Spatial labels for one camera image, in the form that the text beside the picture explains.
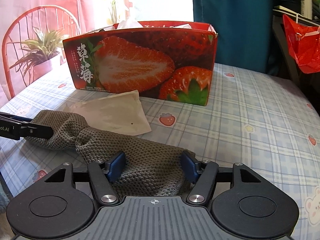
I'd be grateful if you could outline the white bottle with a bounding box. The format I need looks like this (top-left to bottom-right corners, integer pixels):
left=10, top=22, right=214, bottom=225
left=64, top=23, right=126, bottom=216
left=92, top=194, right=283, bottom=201
left=301, top=0, right=312, bottom=20

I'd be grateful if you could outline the white flat pouch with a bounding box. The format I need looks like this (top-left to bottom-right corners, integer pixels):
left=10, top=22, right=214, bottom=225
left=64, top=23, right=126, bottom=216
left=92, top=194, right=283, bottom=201
left=64, top=90, right=151, bottom=135

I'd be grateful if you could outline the white garment in box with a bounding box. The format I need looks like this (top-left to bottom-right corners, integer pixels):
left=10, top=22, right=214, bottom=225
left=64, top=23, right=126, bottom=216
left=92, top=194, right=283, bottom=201
left=116, top=18, right=192, bottom=29

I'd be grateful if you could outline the grey knitted cloth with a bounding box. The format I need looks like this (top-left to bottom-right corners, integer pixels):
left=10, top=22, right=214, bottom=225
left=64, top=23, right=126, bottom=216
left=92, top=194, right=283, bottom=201
left=26, top=110, right=190, bottom=198

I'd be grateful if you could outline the teal curtain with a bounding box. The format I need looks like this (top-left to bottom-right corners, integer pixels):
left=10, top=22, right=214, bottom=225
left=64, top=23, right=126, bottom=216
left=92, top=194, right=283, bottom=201
left=193, top=0, right=272, bottom=73

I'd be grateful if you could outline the pink printed backdrop curtain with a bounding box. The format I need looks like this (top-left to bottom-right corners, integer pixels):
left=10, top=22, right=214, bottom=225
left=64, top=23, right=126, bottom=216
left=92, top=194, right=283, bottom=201
left=1, top=0, right=126, bottom=103

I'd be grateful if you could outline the red plastic bag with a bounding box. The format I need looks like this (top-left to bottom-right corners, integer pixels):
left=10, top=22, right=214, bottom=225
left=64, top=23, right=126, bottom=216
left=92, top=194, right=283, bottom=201
left=283, top=15, right=320, bottom=74

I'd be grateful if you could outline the red strawberry cardboard box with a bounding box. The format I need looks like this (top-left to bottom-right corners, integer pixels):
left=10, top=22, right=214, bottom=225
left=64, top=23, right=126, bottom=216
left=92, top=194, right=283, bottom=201
left=63, top=22, right=218, bottom=106

